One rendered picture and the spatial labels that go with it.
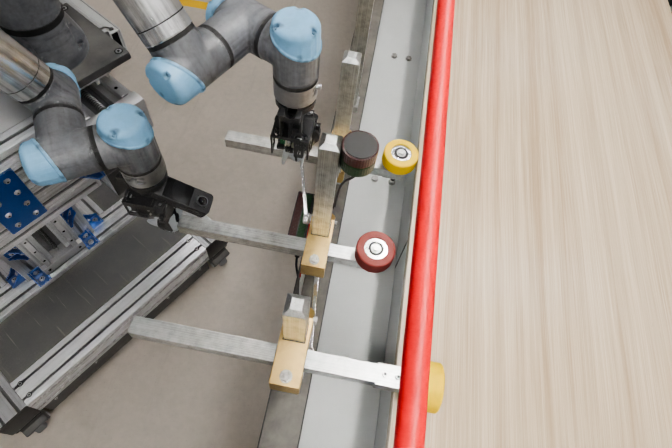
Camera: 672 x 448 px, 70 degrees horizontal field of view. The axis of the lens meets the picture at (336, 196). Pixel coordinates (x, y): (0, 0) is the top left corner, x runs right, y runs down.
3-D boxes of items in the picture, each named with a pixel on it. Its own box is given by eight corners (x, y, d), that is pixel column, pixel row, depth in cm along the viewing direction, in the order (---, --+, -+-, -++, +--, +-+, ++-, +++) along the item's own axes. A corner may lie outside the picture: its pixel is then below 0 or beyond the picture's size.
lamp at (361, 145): (329, 221, 93) (338, 154, 75) (334, 196, 96) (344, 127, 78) (359, 226, 93) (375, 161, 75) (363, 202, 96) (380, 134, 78)
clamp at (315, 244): (300, 273, 102) (300, 264, 97) (312, 218, 109) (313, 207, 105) (326, 279, 102) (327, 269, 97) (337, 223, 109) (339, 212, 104)
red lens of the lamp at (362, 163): (337, 164, 77) (338, 156, 75) (343, 135, 80) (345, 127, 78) (374, 171, 77) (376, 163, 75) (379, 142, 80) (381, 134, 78)
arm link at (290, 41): (288, -6, 73) (334, 18, 71) (288, 50, 82) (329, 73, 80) (254, 20, 69) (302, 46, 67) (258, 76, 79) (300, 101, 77)
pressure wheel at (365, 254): (347, 283, 104) (353, 261, 94) (353, 249, 108) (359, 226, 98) (384, 290, 104) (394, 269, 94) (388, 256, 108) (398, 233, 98)
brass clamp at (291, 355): (266, 388, 80) (264, 382, 76) (284, 310, 87) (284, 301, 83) (302, 395, 80) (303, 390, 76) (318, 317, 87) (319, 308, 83)
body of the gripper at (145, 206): (144, 186, 100) (127, 151, 90) (184, 194, 100) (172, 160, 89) (129, 217, 96) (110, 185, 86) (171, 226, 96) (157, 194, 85)
